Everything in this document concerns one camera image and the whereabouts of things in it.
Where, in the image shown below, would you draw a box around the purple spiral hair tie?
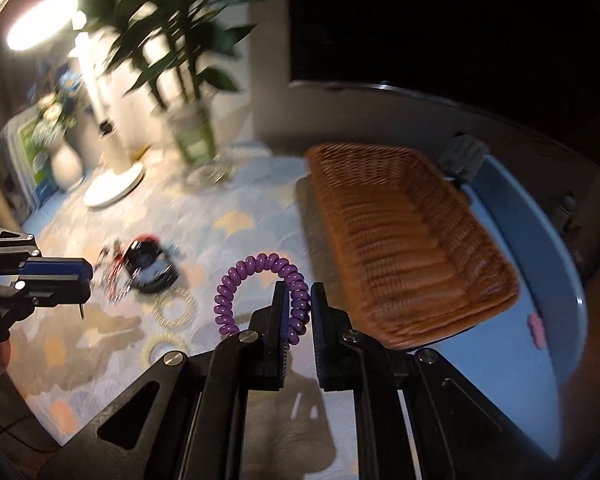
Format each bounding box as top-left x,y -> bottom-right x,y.
213,252 -> 312,346

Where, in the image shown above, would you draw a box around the red and silver jewelry pile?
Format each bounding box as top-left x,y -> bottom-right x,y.
94,240 -> 131,304

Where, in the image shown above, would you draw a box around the white ribbed flower vase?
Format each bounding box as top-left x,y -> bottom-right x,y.
47,134 -> 84,193

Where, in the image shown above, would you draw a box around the black hair accessory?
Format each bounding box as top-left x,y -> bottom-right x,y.
122,235 -> 180,295

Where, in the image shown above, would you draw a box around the green and white booklet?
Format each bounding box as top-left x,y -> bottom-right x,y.
0,106 -> 58,210

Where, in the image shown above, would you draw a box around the patterned fan-motif table mat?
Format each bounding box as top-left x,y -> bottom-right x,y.
8,146 -> 358,479

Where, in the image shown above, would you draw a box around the brown wicker basket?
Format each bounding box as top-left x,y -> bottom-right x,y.
306,143 -> 519,349

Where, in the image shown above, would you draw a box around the blue and white flowers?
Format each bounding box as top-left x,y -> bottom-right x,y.
33,63 -> 85,148

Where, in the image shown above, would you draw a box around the pink small object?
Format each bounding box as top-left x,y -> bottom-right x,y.
527,312 -> 546,350

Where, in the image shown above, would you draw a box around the glass vase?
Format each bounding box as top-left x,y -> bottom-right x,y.
166,99 -> 232,190

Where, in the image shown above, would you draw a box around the white desk lamp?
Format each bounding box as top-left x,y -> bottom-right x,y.
6,0 -> 145,209

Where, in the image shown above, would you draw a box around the white plastic clip stand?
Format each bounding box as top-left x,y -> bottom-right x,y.
438,132 -> 490,188

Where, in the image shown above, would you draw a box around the green bamboo plant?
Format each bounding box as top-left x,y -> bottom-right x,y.
79,0 -> 270,110

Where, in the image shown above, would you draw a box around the black television screen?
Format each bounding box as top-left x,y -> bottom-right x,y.
288,0 -> 600,165

